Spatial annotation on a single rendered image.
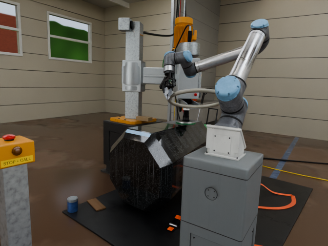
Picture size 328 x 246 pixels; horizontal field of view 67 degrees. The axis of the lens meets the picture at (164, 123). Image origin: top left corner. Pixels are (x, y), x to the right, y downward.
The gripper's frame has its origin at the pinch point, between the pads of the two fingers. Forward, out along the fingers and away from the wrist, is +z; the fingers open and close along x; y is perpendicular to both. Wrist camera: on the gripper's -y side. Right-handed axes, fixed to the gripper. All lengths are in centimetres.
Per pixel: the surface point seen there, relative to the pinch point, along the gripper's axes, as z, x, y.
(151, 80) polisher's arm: -67, 46, -119
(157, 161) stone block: 46, 15, -38
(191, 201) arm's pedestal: 74, 4, 26
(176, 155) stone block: 39, 34, -37
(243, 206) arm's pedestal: 74, 18, 55
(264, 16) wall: -368, 416, -210
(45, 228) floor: 106, -63, -96
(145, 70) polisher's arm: -80, 37, -120
